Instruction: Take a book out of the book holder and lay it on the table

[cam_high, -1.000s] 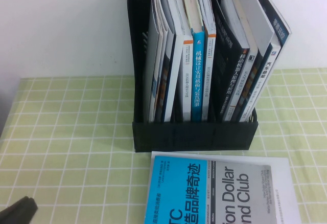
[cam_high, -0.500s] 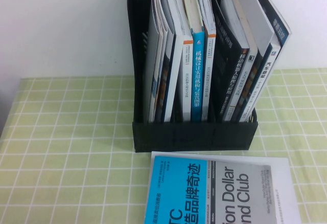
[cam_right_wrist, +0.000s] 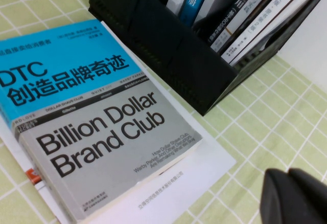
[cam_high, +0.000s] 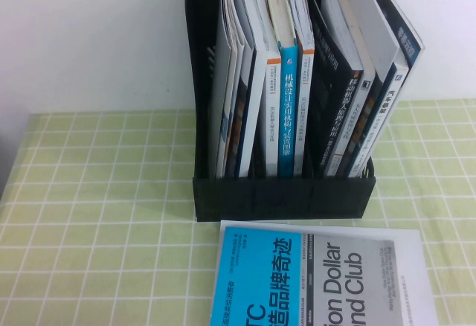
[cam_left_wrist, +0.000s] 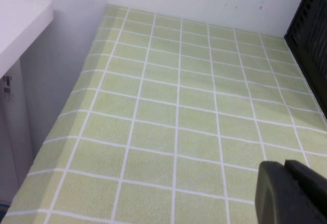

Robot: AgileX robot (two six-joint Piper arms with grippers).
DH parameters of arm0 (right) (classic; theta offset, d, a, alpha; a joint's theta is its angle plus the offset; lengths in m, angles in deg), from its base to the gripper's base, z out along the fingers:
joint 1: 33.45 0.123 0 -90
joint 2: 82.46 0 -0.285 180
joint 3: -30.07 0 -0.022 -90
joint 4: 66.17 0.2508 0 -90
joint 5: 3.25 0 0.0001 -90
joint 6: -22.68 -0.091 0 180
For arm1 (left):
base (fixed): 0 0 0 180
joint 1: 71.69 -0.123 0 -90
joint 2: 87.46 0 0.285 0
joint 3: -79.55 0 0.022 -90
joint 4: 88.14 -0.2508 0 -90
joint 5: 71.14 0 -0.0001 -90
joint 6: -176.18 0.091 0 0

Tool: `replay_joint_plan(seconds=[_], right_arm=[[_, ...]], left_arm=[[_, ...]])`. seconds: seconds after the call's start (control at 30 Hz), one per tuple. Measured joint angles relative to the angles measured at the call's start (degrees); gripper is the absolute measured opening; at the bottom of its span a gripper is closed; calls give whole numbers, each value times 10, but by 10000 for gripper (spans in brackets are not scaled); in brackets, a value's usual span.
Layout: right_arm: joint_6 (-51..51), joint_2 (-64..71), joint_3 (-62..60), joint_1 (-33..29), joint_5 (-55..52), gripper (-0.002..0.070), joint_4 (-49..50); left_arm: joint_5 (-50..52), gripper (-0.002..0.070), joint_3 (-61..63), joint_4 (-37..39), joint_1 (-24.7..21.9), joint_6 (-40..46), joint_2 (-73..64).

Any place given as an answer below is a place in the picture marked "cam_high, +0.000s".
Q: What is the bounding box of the cyan and grey cover book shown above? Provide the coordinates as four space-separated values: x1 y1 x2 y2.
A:
210 225 405 326

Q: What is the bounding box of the white spine orange band book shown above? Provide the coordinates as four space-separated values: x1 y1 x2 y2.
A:
251 0 283 178

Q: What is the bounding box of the blue spine book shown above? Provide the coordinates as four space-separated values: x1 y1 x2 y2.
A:
262 0 300 178

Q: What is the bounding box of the black plastic book holder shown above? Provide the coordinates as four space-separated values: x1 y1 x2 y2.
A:
184 0 377 223

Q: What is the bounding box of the black spine book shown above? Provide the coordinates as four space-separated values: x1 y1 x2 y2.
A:
310 0 364 177

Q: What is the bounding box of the white spine navy cover book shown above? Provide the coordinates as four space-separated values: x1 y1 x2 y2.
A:
347 61 409 177

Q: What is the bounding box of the dark thin book orange mark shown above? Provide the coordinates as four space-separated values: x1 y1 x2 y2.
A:
344 0 401 176

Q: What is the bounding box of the thin brochure with orange photo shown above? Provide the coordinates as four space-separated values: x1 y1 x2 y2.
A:
222 0 257 178

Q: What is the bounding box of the grey cover magazine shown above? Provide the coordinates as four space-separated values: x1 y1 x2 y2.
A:
215 0 242 178

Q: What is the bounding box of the green checked tablecloth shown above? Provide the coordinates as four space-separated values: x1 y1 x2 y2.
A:
0 98 476 326

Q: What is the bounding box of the large dark blue magazine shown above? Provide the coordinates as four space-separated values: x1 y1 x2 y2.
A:
362 0 425 77

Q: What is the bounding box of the white brochure with orange trucks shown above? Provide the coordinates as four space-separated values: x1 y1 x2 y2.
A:
208 220 437 326

